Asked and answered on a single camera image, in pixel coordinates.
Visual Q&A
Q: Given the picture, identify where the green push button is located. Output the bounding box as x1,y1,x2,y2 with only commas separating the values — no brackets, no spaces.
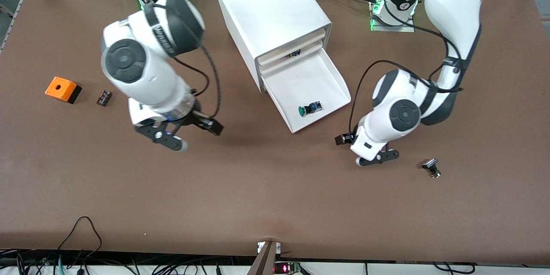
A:
298,101,323,117

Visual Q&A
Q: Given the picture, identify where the white plastic drawer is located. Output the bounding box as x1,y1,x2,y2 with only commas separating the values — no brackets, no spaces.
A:
259,40,324,74
258,29,324,66
261,46,351,134

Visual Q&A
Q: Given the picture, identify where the white drawer cabinet housing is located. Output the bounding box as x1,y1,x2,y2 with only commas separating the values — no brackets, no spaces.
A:
213,0,333,93

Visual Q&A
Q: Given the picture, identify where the orange box with hole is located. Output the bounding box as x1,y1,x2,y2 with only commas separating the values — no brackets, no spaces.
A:
44,76,83,104

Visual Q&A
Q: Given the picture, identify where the device with red display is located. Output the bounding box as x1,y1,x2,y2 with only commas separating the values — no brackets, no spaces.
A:
273,261,302,275

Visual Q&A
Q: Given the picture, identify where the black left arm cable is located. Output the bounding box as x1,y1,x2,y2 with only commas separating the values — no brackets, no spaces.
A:
349,0,465,140

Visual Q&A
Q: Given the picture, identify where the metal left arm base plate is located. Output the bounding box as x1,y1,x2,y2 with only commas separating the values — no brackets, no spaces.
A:
369,0,416,33

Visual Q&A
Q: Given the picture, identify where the black looped cable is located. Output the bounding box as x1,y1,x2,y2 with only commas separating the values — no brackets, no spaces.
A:
57,216,103,263

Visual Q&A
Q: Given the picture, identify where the brown camera mount post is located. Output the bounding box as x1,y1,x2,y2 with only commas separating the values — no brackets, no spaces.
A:
246,241,279,275

